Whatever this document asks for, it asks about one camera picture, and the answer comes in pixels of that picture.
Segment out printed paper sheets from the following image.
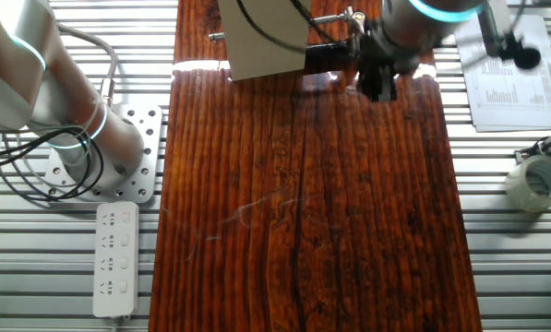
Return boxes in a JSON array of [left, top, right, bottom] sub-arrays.
[[452, 13, 551, 134]]

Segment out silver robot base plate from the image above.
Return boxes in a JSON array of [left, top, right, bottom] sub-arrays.
[[42, 103, 164, 204]]

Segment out clear tape roll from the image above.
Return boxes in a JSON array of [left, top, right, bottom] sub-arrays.
[[504, 154, 551, 213]]

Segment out brown wood grain board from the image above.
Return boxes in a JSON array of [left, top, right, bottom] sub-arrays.
[[148, 0, 484, 332]]

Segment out thick grey robot cable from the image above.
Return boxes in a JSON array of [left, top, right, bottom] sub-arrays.
[[53, 20, 119, 107]]

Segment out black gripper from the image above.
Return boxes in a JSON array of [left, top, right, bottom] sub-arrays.
[[355, 27, 419, 103]]

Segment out white power strip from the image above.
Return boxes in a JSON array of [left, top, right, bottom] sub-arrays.
[[92, 201, 140, 320]]

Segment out black base metal crank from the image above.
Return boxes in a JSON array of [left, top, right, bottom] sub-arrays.
[[209, 6, 368, 59]]

